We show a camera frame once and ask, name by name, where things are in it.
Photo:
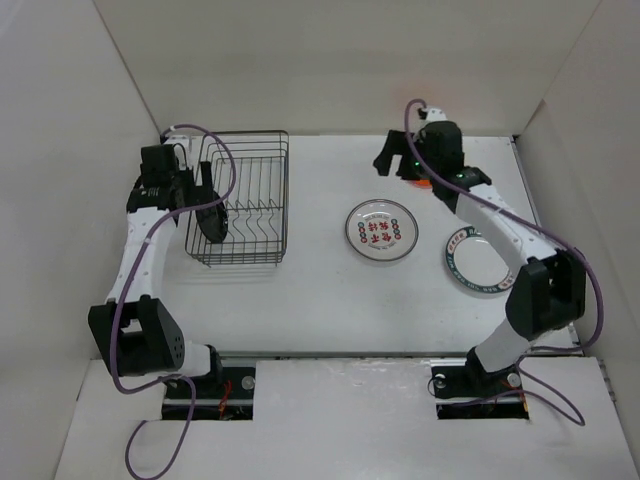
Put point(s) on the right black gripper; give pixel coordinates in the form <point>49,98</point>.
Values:
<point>394,146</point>

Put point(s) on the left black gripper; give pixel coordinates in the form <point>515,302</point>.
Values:
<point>196,195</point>

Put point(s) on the black plate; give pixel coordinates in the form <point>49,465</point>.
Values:
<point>213,223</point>

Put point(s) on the orange plate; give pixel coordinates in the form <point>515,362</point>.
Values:
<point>422,183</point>

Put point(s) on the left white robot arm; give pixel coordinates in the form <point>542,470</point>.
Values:
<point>135,333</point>

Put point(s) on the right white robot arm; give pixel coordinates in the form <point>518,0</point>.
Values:
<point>549,290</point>

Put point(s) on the white plate red characters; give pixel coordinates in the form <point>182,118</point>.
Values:
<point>381,230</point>

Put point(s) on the white plate green rim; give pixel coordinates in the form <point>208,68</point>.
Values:
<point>475,265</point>

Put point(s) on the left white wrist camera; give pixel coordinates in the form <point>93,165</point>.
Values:
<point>172,136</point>

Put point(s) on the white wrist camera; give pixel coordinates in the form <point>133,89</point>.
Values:
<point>172,136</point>
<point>428,114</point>

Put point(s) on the grey wire dish rack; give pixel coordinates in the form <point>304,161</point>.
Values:
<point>258,206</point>

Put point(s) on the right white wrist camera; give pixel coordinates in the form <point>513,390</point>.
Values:
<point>428,114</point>

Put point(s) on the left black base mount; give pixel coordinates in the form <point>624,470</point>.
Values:
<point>230,398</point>

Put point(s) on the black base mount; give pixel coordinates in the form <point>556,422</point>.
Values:
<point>460,396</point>
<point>230,398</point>

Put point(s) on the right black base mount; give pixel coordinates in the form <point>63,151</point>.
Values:
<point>460,396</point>

